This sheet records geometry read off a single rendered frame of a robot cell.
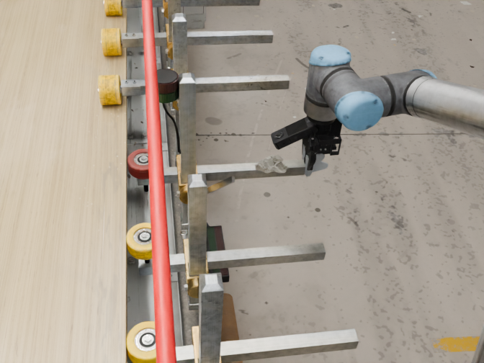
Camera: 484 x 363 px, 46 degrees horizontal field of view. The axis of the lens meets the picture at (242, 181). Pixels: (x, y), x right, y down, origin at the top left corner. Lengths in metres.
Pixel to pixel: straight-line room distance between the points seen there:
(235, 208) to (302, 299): 0.54
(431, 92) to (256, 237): 1.41
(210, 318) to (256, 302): 1.29
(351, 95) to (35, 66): 0.99
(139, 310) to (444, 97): 0.87
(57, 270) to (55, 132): 0.45
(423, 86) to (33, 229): 0.87
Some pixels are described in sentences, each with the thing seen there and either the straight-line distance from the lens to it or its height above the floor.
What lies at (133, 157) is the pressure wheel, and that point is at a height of 0.91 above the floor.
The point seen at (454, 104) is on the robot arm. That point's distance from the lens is 1.13.
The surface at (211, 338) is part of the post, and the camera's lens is 1.00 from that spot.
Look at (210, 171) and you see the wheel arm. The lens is 1.45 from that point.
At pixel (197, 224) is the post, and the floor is 1.00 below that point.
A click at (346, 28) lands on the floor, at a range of 3.97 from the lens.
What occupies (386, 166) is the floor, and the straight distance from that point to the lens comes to 2.89.
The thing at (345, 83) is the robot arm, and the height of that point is 1.18.
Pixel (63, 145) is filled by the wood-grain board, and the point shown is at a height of 0.90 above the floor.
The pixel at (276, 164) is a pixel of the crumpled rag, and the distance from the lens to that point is 1.46.
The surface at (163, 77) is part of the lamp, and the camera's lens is 1.22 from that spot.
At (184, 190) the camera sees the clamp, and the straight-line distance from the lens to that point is 1.39.
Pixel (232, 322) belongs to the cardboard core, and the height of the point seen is 0.07.
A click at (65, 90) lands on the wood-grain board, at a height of 0.90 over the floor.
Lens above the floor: 1.85
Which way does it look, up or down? 44 degrees down
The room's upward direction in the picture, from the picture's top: 4 degrees clockwise
